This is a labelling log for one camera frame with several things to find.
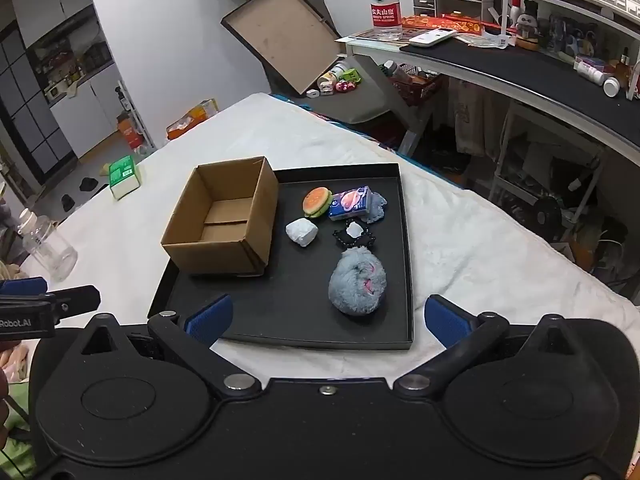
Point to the white cabinet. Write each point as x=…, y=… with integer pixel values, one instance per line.
x=85, y=110

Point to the brown cardboard box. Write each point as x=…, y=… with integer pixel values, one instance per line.
x=225, y=240

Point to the white soft block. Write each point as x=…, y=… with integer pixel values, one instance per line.
x=301, y=232

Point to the blue tissue packet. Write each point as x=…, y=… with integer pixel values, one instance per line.
x=350, y=203

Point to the orange cardboard box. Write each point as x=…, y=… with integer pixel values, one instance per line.
x=131, y=132

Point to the white desk with black mat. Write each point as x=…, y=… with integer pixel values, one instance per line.
x=525, y=67

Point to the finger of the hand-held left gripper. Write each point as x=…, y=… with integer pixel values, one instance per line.
x=25, y=286
x=75, y=300

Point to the green tissue pack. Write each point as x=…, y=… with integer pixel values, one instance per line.
x=123, y=176

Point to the black shallow tray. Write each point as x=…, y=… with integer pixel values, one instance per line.
x=300, y=300

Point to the clear water bottle red label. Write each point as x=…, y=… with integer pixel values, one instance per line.
x=385, y=5

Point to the black slipper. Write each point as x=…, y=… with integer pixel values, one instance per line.
x=68, y=202
x=88, y=184

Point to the burger squishy toy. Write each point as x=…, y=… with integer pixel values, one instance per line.
x=317, y=201

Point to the white tin can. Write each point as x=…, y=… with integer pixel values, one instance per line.
x=328, y=82

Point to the clear glass jar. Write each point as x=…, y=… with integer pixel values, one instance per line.
x=50, y=250

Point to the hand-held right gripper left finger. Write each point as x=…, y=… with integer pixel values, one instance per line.
x=209, y=319

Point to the orange snack package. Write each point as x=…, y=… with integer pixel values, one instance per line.
x=192, y=119

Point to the blue denim cloth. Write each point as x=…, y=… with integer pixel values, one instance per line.
x=378, y=207

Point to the panda figurine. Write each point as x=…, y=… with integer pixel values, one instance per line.
x=528, y=25

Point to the grey plush toy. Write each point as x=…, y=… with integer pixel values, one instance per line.
x=356, y=282

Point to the pink toy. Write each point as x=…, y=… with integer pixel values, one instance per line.
x=346, y=86

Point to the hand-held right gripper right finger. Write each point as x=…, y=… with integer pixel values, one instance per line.
x=447, y=321

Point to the white pill bottle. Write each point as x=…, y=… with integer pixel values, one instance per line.
x=611, y=87

